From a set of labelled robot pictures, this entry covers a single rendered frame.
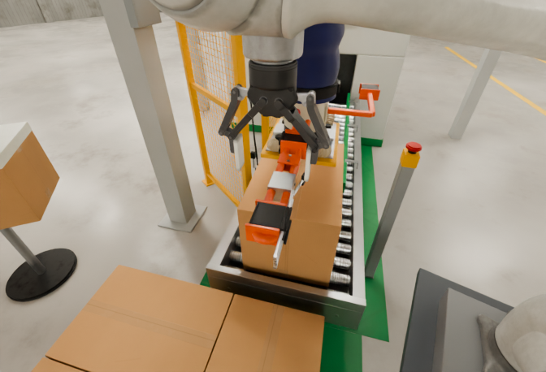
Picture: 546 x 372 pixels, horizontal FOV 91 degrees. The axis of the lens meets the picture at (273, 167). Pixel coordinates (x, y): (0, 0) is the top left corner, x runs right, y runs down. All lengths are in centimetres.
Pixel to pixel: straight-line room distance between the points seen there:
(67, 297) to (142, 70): 152
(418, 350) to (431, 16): 97
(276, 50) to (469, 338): 95
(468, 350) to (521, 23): 88
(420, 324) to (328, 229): 42
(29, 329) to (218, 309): 132
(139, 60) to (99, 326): 128
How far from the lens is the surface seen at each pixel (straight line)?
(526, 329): 93
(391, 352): 191
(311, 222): 102
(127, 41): 174
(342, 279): 138
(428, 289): 122
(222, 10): 20
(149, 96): 178
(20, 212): 189
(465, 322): 110
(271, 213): 60
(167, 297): 138
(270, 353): 121
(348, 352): 184
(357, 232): 150
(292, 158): 78
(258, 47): 39
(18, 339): 232
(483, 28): 31
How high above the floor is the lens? 169
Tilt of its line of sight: 36 degrees down
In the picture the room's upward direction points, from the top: straight up
